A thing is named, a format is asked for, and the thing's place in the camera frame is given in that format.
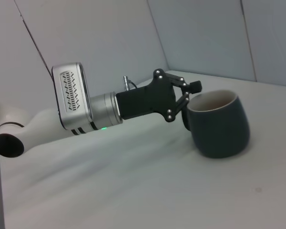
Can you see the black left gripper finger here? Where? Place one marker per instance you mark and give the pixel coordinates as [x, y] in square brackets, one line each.
[182, 103]
[195, 87]

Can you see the dark grey ceramic cup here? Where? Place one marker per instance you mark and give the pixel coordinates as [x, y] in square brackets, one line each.
[219, 133]

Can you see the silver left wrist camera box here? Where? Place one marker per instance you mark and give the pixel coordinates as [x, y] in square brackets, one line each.
[71, 95]

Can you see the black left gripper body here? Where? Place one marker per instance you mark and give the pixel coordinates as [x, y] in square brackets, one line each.
[145, 102]

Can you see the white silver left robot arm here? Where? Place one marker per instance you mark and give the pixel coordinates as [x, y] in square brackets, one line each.
[38, 124]

